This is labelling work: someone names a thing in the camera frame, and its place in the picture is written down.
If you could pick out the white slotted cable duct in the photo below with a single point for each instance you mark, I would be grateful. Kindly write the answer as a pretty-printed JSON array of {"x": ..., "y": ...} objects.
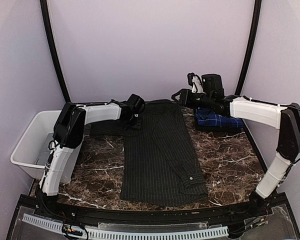
[{"x": 111, "y": 231}]

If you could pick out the black pinstriped long sleeve shirt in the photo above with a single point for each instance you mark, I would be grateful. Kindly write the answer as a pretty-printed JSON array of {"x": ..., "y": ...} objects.
[{"x": 160, "y": 162}]

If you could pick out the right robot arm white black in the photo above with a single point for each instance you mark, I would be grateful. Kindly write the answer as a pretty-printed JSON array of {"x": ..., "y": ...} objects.
[{"x": 283, "y": 117}]

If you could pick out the black frame post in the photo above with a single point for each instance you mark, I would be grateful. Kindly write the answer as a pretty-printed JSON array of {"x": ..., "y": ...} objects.
[
  {"x": 249, "y": 47},
  {"x": 53, "y": 50}
]

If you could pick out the white plastic bin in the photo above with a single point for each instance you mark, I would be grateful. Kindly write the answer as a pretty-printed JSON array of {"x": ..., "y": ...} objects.
[{"x": 32, "y": 152}]

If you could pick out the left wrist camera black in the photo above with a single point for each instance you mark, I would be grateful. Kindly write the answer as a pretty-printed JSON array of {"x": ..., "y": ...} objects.
[{"x": 136, "y": 103}]

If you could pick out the right black frame post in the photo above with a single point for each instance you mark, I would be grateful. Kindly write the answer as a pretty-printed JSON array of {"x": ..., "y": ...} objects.
[{"x": 249, "y": 47}]

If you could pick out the black front rail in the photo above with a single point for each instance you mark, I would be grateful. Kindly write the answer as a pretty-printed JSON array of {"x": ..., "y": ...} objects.
[{"x": 229, "y": 214}]

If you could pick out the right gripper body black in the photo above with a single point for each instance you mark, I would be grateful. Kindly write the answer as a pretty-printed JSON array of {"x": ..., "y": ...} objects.
[{"x": 204, "y": 102}]

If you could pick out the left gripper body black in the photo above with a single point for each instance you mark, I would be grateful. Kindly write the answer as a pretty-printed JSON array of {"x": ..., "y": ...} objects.
[{"x": 132, "y": 123}]

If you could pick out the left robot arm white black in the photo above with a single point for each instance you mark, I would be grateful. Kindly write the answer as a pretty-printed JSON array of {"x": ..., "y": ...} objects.
[{"x": 68, "y": 134}]

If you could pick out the left black frame post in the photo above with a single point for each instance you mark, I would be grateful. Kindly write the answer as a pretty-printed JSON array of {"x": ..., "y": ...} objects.
[{"x": 53, "y": 50}]

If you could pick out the blue plaid folded shirt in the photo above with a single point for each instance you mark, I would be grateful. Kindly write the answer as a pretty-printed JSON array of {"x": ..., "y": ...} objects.
[{"x": 208, "y": 118}]

